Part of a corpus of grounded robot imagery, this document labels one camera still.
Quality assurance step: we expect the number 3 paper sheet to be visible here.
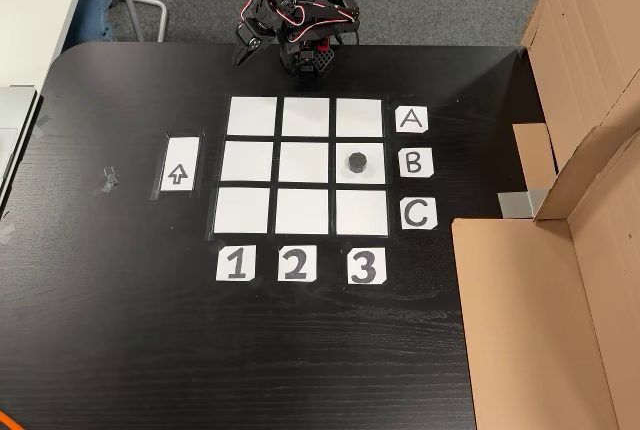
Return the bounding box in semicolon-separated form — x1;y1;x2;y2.
347;247;388;285

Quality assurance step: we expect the arrow paper sheet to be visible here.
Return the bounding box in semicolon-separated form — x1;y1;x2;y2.
159;136;200;193

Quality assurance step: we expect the brown cardboard panel with flap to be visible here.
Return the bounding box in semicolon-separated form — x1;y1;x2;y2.
451;124;640;430

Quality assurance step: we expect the white desk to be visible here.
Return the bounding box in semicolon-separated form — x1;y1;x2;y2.
0;0;96;89

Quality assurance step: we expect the number 1 paper sheet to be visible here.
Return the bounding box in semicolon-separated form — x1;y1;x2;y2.
215;245;257;282

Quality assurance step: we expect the letter A paper sheet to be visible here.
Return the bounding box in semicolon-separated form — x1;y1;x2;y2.
395;106;430;135

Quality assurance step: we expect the black round token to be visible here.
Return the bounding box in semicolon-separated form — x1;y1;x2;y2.
345;151;369;175

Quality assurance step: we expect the crumpled clear tape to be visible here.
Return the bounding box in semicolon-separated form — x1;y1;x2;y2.
92;165;120;197

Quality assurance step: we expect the number 2 paper sheet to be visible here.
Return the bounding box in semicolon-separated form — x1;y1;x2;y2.
277;244;318;282

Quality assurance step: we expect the white paper grid square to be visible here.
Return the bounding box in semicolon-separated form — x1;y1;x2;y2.
278;141;330;184
335;142;387;185
213;187;271;235
220;141;275;183
275;188;330;236
335;189;390;237
281;96;331;137
335;98;384;139
227;96;279;136

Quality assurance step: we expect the red white servo cable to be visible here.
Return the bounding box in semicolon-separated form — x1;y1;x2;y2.
240;0;360;46

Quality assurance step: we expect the letter B paper sheet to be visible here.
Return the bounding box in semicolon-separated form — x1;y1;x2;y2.
398;148;435;179

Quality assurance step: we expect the letter C paper sheet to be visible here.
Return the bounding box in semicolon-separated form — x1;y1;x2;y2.
400;198;439;231

